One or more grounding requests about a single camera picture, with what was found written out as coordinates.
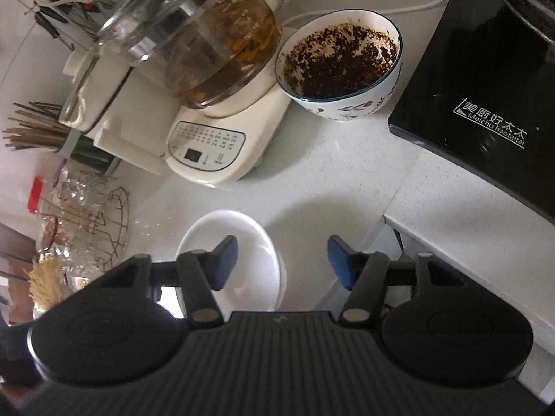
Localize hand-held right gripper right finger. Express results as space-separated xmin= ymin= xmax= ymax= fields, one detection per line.
xmin=327 ymin=235 xmax=469 ymax=326

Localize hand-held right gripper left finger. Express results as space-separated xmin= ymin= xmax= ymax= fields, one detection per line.
xmin=91 ymin=235 xmax=239 ymax=327

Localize cream kettle base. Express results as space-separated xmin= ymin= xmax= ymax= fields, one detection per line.
xmin=164 ymin=26 xmax=293 ymax=188

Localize cluster of glass cups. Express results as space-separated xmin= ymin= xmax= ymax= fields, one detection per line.
xmin=37 ymin=169 xmax=126 ymax=289

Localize green chopstick holder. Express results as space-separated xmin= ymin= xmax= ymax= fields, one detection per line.
xmin=58 ymin=132 xmax=123 ymax=175

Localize dried noodle bundle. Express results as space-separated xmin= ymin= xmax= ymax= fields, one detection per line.
xmin=26 ymin=254 xmax=67 ymax=311

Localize floral bowl of chili flakes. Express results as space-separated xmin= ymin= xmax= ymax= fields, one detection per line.
xmin=275 ymin=9 xmax=404 ymax=123

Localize red lid plastic jar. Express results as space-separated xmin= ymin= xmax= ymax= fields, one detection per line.
xmin=27 ymin=175 xmax=60 ymax=253

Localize glass kettle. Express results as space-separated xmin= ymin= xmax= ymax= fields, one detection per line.
xmin=69 ymin=0 xmax=283 ymax=111

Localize bundle of wooden chopsticks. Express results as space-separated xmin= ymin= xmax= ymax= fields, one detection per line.
xmin=3 ymin=101 xmax=72 ymax=153

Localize black induction cooker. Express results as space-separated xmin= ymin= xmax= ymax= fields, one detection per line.
xmin=387 ymin=0 xmax=555 ymax=227

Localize hanging kitchen utensils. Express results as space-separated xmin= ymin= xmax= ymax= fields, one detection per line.
xmin=29 ymin=0 xmax=116 ymax=50

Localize round wire rack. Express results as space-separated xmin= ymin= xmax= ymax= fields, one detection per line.
xmin=35 ymin=169 xmax=131 ymax=270

